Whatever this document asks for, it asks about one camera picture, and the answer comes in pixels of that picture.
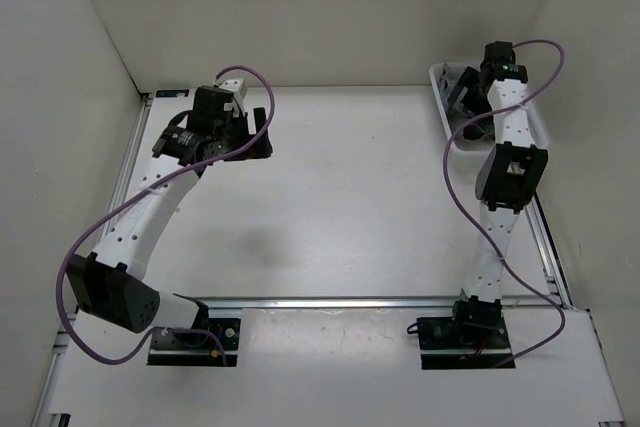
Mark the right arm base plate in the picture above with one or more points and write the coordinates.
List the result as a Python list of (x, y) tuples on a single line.
[(443, 348)]

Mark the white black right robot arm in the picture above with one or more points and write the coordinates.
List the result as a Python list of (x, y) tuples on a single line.
[(504, 185)]

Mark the aluminium frame rail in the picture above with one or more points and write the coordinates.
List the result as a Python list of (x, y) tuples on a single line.
[(558, 287), (358, 302), (42, 416)]

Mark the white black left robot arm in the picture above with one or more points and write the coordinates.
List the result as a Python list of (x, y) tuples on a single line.
[(108, 283)]

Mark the aluminium right frame rail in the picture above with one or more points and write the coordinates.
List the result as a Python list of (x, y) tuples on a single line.
[(558, 287)]

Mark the aluminium left frame rail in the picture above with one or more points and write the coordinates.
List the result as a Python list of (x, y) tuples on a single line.
[(42, 416)]

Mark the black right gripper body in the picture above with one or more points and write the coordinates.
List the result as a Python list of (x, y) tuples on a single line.
[(475, 100)]

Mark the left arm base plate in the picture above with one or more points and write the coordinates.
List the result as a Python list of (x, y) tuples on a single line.
[(168, 349)]

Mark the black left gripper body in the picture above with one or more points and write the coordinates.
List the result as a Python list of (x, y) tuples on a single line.
[(233, 133)]

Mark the aluminium front frame rail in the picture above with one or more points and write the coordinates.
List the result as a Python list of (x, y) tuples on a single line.
[(358, 302)]

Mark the white perforated plastic basket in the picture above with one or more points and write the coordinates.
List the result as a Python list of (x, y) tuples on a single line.
[(444, 77)]

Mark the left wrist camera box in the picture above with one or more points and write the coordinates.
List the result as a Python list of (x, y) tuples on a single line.
[(237, 86)]

